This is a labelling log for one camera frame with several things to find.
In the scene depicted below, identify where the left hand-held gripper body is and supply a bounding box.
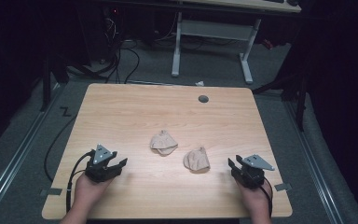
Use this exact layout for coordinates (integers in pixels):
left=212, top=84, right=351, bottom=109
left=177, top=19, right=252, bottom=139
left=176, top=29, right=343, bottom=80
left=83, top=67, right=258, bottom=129
left=84, top=144, right=121, bottom=184

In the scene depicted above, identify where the silver floor rail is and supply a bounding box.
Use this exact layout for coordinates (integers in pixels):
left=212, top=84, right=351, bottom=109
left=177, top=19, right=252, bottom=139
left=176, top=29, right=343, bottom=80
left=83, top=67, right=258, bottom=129
left=282, top=99, right=346, bottom=224
left=0, top=83, right=67, bottom=218

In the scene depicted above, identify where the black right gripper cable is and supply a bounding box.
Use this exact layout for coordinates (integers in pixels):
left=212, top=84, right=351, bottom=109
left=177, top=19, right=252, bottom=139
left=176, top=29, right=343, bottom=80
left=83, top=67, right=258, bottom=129
left=258, top=176, right=275, bottom=218

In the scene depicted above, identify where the person's left hand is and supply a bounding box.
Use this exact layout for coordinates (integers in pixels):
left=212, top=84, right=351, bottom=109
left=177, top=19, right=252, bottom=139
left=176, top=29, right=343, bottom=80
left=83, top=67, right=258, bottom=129
left=74, top=173, right=116, bottom=215

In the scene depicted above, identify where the black floor cable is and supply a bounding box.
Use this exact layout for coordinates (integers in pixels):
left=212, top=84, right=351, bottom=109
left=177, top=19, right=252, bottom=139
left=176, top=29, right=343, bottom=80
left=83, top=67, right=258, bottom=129
left=44, top=114, right=78, bottom=183

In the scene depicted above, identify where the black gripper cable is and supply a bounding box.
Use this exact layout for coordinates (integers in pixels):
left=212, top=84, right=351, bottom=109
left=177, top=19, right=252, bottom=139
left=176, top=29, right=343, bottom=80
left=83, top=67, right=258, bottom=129
left=258, top=176, right=275, bottom=218
left=65, top=150, right=95, bottom=215

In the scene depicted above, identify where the beige sock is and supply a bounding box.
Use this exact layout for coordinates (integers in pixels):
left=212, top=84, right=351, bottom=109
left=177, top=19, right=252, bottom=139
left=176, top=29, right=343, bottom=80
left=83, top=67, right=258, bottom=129
left=149, top=130, right=179, bottom=157
left=183, top=146, right=212, bottom=173

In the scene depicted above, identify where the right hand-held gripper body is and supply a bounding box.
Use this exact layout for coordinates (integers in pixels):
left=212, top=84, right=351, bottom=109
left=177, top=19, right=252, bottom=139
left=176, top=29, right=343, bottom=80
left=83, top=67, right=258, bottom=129
left=231, top=154, right=276, bottom=190

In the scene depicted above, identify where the black metal stand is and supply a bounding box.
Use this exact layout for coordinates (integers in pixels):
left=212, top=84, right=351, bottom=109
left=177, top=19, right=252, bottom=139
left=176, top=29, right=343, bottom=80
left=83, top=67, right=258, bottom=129
left=251, top=69, right=310, bottom=133
left=38, top=52, right=110, bottom=113

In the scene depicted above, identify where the grey tape strip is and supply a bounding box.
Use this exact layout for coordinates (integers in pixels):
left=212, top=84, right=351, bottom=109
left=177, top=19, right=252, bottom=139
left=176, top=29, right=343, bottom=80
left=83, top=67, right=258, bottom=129
left=39, top=187, right=63, bottom=198
left=274, top=182, right=293, bottom=192

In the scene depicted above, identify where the bundle of black cables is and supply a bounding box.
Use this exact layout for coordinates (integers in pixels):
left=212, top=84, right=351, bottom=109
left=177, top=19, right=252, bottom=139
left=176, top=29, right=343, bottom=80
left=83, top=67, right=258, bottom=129
left=99, top=8, right=142, bottom=85

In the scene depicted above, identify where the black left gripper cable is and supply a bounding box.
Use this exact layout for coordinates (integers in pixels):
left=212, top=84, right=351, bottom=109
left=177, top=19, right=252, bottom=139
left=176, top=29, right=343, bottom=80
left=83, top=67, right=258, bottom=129
left=65, top=150, right=95, bottom=215

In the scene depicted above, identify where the person's right hand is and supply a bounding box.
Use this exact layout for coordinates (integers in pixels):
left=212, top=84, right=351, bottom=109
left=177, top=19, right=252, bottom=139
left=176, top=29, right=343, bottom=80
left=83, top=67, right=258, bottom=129
left=235, top=178, right=272, bottom=217

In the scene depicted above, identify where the white-framed wooden desk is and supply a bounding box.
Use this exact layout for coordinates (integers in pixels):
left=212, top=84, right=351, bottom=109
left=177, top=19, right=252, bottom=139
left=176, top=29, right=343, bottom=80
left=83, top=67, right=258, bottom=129
left=171, top=0, right=302, bottom=86

